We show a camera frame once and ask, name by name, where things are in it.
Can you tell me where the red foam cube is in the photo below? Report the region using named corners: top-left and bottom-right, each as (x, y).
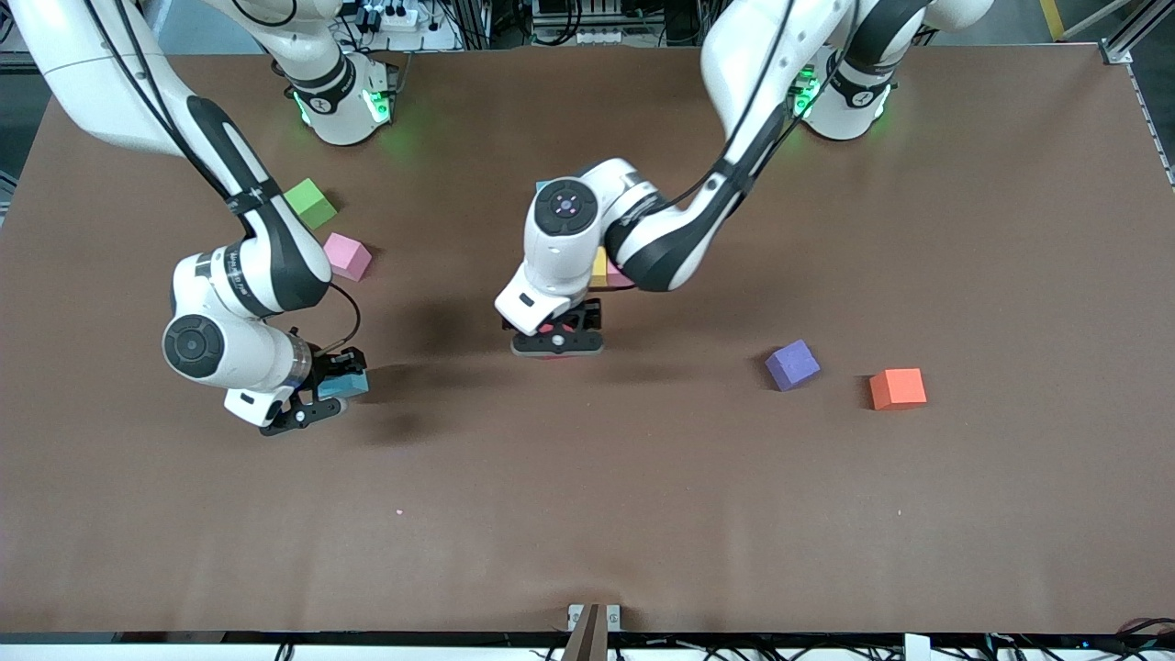
top-left (535, 319), bottom-right (577, 361)

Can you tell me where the orange foam cube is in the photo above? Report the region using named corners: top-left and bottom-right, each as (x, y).
top-left (869, 368), bottom-right (927, 411)

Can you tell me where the paper table cover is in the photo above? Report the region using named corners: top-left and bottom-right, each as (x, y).
top-left (0, 41), bottom-right (1175, 636)

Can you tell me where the green foam cube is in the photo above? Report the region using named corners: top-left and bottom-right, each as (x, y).
top-left (285, 178), bottom-right (338, 230)

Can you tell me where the purple foam cube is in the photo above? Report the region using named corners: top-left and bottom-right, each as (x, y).
top-left (766, 339), bottom-right (822, 392)

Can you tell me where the electronics rack unit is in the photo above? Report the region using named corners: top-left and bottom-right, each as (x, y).
top-left (531, 0), bottom-right (627, 47)

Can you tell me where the white power strip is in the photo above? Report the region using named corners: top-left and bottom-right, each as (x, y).
top-left (353, 3), bottom-right (421, 33)

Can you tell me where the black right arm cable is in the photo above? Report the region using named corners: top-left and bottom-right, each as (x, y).
top-left (83, 0), bottom-right (362, 354)

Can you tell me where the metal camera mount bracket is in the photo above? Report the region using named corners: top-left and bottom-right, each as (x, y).
top-left (566, 602), bottom-right (622, 661)

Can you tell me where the aluminium frame profile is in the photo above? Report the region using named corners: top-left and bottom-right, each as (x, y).
top-left (1102, 0), bottom-right (1175, 65)

